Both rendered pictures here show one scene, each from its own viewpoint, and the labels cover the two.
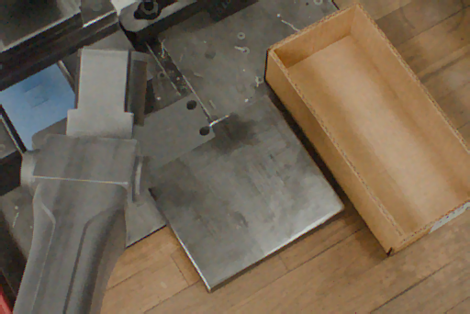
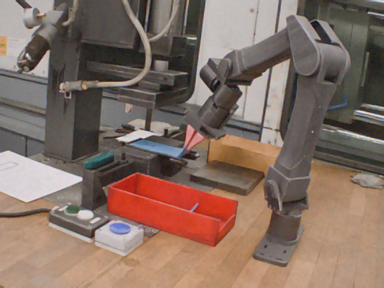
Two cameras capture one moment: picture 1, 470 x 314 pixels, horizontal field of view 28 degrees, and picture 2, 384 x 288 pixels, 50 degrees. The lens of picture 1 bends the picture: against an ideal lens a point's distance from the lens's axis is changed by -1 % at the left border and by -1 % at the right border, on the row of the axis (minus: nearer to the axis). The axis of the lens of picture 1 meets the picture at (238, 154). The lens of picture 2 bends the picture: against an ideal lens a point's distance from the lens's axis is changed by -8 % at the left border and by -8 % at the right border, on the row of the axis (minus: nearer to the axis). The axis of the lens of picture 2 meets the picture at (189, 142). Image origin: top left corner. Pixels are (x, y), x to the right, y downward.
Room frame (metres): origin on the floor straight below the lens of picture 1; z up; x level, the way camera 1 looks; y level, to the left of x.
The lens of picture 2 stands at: (-0.53, 0.74, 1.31)
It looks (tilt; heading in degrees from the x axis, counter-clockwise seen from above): 16 degrees down; 326
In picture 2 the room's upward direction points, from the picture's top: 7 degrees clockwise
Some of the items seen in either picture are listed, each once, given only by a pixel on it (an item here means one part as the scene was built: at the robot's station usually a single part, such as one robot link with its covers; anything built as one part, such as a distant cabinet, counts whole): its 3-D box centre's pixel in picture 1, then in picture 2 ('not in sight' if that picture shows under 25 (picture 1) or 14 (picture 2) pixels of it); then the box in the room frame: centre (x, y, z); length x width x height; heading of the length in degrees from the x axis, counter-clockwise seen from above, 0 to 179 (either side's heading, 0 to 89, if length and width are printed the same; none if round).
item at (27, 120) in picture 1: (47, 112); (162, 144); (0.40, 0.20, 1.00); 0.15 x 0.07 x 0.03; 34
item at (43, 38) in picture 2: not in sight; (46, 35); (0.60, 0.46, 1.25); 0.19 x 0.07 x 0.19; 124
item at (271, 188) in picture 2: not in sight; (286, 195); (0.03, 0.12, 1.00); 0.09 x 0.06 x 0.06; 88
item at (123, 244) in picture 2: not in sight; (118, 243); (0.13, 0.43, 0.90); 0.07 x 0.07 x 0.06; 34
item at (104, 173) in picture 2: not in sight; (112, 176); (0.34, 0.35, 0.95); 0.15 x 0.03 x 0.10; 124
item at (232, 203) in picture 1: (239, 190); (228, 176); (0.36, 0.00, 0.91); 0.17 x 0.16 x 0.02; 124
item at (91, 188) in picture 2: not in sight; (95, 186); (0.30, 0.41, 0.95); 0.06 x 0.03 x 0.09; 124
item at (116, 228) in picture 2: not in sight; (119, 230); (0.13, 0.43, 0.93); 0.04 x 0.04 x 0.02
